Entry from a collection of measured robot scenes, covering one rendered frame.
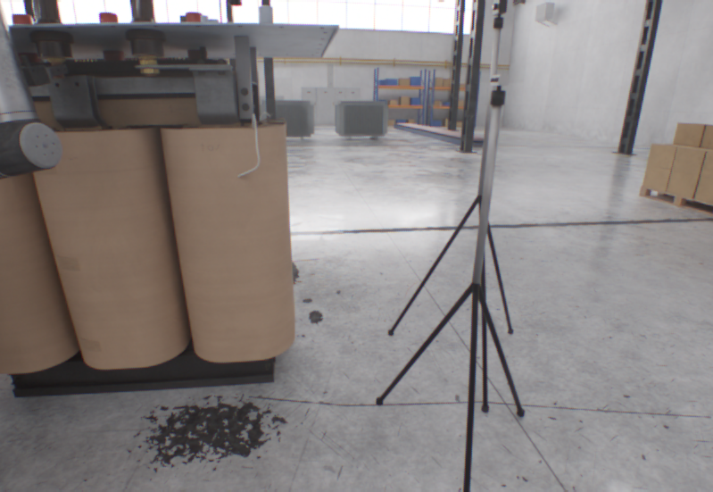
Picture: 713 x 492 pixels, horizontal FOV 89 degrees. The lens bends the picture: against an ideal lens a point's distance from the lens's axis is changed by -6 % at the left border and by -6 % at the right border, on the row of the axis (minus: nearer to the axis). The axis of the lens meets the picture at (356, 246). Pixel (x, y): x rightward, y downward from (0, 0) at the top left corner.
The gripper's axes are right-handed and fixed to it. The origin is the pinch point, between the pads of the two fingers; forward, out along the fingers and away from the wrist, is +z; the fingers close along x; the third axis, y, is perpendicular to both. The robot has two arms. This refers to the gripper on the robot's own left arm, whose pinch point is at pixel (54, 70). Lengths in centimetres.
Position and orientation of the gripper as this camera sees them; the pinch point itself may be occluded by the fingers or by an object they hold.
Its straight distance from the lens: 149.0
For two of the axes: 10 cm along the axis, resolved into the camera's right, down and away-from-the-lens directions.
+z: 2.0, -5.2, 8.3
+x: -9.8, -0.8, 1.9
